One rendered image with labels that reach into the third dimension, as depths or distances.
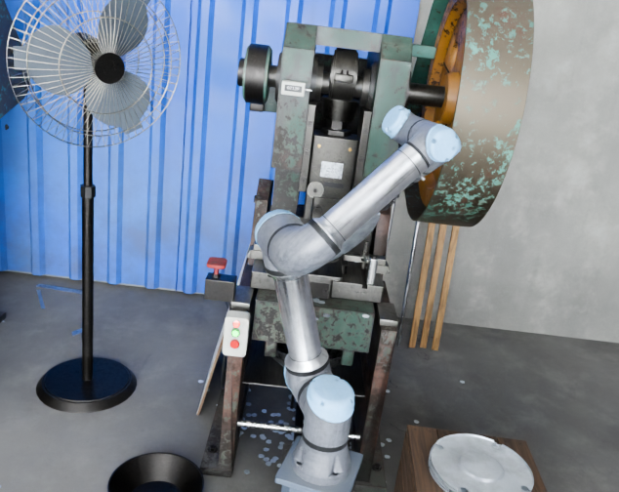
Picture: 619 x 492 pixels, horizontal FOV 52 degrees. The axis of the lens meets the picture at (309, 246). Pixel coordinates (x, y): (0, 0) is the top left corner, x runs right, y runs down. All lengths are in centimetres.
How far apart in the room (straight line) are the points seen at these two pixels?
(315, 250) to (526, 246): 239
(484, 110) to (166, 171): 203
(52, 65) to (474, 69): 130
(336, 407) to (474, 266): 217
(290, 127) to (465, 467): 113
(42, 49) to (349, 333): 132
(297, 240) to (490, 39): 78
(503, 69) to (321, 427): 102
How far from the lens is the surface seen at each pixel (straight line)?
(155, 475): 233
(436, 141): 138
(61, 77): 219
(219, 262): 203
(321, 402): 155
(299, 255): 136
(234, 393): 217
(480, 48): 179
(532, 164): 351
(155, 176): 340
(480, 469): 196
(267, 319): 209
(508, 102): 178
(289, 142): 202
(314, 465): 163
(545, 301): 379
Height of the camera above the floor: 151
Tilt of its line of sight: 19 degrees down
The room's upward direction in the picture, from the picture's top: 7 degrees clockwise
